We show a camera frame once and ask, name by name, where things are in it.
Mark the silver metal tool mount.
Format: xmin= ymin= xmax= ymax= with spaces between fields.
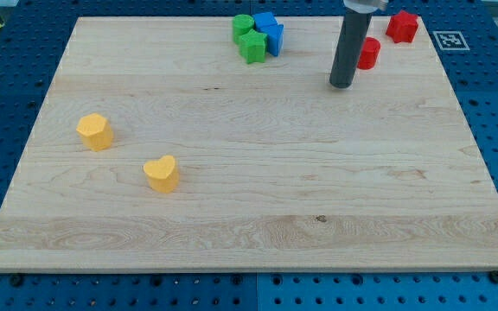
xmin=343 ymin=0 xmax=389 ymax=14

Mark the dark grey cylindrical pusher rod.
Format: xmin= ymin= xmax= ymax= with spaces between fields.
xmin=329 ymin=9 xmax=372 ymax=89

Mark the red cylinder block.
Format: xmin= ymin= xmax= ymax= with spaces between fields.
xmin=357 ymin=37 xmax=381 ymax=70

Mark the red star block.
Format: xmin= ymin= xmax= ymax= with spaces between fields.
xmin=386 ymin=10 xmax=418 ymax=43

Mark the blue triangle block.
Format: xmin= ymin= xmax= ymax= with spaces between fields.
xmin=259 ymin=24 xmax=284 ymax=57

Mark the blue cube block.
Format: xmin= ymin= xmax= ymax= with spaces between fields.
xmin=252 ymin=11 xmax=278 ymax=32

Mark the white fiducial marker tag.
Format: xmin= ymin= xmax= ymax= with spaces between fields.
xmin=433 ymin=30 xmax=469 ymax=51

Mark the green star block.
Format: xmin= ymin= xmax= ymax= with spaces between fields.
xmin=239 ymin=29 xmax=267 ymax=64

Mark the green cylinder block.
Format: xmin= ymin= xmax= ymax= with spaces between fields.
xmin=232 ymin=14 xmax=255 ymax=44

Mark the light wooden board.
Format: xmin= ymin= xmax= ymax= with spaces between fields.
xmin=0 ymin=17 xmax=498 ymax=274

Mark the yellow heart block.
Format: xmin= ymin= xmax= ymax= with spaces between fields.
xmin=143 ymin=155 xmax=180 ymax=194

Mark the yellow hexagon block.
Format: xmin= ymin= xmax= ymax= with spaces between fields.
xmin=76 ymin=113 xmax=114 ymax=152

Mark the black bolt bottom right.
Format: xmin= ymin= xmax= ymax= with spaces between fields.
xmin=488 ymin=270 xmax=498 ymax=284

